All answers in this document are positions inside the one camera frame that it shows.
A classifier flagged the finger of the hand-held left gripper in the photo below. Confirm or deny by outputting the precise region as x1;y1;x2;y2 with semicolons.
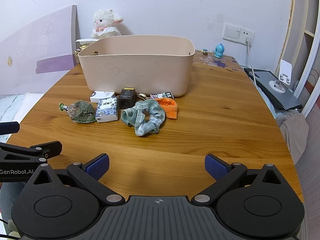
0;121;20;136
0;141;63;166

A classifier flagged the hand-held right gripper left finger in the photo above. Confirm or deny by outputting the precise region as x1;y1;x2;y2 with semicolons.
27;153;126;205

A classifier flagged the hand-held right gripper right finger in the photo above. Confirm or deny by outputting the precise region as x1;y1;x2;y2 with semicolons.
191;154;288;204

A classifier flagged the green packet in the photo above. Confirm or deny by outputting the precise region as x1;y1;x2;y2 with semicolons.
66;100;97;124

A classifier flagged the blue white patterned box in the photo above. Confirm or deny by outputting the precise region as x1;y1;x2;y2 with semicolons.
95;97;119;123

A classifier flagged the green plaid scrunchie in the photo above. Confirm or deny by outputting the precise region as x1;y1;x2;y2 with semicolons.
121;99;166;137

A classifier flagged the small white box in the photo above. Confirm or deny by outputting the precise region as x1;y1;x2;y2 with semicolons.
90;90;117;103

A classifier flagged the small black box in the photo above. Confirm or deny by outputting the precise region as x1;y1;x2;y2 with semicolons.
118;88;137;109

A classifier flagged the orange cloth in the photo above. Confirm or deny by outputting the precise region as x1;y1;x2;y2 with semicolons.
154;97;179;120

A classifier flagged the panda print card box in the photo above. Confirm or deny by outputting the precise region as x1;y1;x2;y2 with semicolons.
150;92;174;100

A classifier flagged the beige plastic storage bin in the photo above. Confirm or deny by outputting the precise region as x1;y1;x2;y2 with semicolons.
77;35;196;98

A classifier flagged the light blue blanket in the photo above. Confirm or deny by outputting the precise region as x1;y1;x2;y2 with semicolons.
0;94;26;128

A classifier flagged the grey clothing pile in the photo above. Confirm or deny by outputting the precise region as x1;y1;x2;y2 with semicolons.
276;110;311;166

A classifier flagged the dark grey laptop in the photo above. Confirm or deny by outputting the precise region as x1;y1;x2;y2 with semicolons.
244;67;303;111

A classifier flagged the gold tissue pack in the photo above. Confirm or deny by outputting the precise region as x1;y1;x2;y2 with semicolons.
75;38;101;64

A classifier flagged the white phone stand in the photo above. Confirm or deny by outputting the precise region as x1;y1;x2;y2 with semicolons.
269;59;293;92

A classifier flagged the blue cartoon figurine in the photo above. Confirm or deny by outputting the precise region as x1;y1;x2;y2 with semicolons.
213;43;225;58

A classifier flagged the white plush sheep toy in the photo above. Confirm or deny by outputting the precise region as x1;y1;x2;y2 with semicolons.
90;9;124;40

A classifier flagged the white wardrobe shelf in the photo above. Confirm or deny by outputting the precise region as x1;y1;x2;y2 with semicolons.
275;0;320;112

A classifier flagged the white plug and cable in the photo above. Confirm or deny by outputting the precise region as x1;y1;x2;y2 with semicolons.
246;37;258;86

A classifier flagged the white wall switch socket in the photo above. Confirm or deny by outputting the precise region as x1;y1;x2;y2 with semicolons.
223;23;255;46

